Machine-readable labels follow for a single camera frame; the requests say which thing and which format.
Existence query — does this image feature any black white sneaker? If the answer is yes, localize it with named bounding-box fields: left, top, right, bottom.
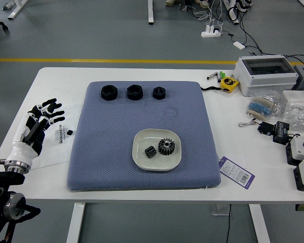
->
left=234, top=0, right=253, bottom=12

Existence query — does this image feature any large black gear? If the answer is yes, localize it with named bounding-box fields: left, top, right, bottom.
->
left=158, top=138, right=176, bottom=155

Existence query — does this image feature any white table left leg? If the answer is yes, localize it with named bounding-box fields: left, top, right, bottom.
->
left=65, top=202, right=86, bottom=243

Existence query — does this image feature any black under-table cable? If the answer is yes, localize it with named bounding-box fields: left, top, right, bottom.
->
left=225, top=204, right=232, bottom=243

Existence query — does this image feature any white square plate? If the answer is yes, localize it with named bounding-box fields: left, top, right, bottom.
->
left=131, top=128, right=182, bottom=173

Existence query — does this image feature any small black gear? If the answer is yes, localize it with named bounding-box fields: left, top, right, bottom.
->
left=144, top=146, right=157, bottom=159

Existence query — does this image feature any blue-grey quilted cushion mat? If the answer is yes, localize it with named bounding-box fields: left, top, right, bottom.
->
left=66, top=80, right=222, bottom=192

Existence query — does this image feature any white slanted table foot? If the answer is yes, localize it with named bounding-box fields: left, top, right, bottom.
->
left=8, top=0, right=29, bottom=19

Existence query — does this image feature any white table right leg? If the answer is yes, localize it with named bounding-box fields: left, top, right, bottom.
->
left=248, top=204, right=272, bottom=243

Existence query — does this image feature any purple white product tag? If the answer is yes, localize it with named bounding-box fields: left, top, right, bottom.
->
left=217, top=156, right=256, bottom=190

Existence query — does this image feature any white background table leg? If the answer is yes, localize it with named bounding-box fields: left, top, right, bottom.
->
left=147, top=0, right=155, bottom=25

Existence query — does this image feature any clear bag of resistors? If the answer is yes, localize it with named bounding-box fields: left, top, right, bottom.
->
left=245, top=92, right=286, bottom=121

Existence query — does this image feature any white power strip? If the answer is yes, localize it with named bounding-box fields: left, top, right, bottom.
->
left=201, top=24, right=223, bottom=38

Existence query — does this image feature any white foam block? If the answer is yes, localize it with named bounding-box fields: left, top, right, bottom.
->
left=282, top=90, right=304, bottom=108

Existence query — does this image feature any grey under-table control box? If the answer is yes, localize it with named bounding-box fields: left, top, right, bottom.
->
left=209, top=204, right=232, bottom=216

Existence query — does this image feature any big black hex nut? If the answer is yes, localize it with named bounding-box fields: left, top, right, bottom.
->
left=126, top=84, right=143, bottom=101
left=100, top=85, right=119, bottom=101

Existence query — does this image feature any white cable bundle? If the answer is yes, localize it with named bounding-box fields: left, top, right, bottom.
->
left=192, top=0, right=225, bottom=29

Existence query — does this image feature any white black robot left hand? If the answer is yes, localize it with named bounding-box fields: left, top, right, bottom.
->
left=5, top=98, right=66, bottom=166

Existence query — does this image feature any clear bag of screws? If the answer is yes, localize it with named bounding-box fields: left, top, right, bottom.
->
left=281, top=105, right=304, bottom=132

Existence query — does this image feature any black floor cable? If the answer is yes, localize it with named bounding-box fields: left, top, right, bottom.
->
left=226, top=5, right=304, bottom=66

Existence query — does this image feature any white electrical enclosure box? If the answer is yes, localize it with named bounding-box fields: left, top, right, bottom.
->
left=234, top=55, right=299, bottom=97

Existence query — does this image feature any small black wired module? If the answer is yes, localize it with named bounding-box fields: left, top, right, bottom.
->
left=238, top=120, right=277, bottom=137

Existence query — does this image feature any white blue push-button box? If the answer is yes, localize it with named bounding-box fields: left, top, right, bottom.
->
left=285, top=135, right=304, bottom=167

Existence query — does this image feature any small black hex nut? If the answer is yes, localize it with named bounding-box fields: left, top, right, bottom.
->
left=153, top=87, right=167, bottom=100

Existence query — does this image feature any yellow black tape measure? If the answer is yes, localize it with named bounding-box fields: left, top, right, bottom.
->
left=219, top=77, right=240, bottom=94

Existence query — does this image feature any black module with green lights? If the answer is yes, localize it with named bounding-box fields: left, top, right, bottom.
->
left=273, top=120, right=291, bottom=145

